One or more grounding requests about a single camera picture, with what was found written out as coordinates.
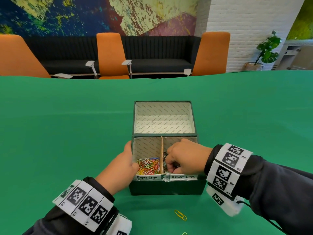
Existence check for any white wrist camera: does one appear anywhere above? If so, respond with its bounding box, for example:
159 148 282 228
105 213 132 235
206 185 245 217

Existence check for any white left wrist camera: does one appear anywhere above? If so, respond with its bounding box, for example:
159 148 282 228
105 213 132 235

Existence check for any right wrist marker band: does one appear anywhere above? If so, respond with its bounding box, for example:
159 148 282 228
205 143 254 201

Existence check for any pile of coloured paper clips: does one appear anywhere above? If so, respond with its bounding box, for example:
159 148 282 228
174 210 188 235

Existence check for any heap of sorted binder clips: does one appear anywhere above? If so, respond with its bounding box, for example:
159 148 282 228
163 151 180 174

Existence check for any green table cloth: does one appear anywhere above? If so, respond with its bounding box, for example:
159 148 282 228
0 70 313 235

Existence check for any dark green divided box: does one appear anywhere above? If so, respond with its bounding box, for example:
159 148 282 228
129 101 207 196

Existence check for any left wrist marker band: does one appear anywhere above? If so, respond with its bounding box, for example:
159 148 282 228
52 180 119 233

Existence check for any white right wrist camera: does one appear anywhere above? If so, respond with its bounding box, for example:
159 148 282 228
206 185 245 217

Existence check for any person's right forearm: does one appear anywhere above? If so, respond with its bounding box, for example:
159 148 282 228
204 144 313 235

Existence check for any person's left forearm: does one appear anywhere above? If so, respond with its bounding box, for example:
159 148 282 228
22 177 120 235

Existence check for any black bench sofa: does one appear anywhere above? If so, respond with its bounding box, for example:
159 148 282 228
23 35 201 79

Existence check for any white shelf unit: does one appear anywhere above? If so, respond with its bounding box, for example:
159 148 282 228
273 39 313 71

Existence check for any wrist marker band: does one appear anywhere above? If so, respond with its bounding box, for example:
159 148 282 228
52 180 119 233
205 143 254 201

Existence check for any person's left hand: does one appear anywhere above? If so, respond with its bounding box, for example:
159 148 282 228
95 141 140 196

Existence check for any black right camera cable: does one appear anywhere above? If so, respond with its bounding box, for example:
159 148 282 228
236 200 284 233

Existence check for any potted green plant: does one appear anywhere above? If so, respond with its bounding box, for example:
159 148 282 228
243 30 282 71

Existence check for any colourful wall mural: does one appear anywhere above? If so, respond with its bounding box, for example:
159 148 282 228
0 0 199 37

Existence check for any person's right hand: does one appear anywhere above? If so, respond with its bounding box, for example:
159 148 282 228
165 138 213 175

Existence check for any green yellow wall painting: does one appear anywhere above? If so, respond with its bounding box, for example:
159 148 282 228
286 0 313 41

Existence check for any orange chair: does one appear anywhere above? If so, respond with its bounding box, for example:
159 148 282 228
183 31 231 77
0 34 73 79
85 32 132 80

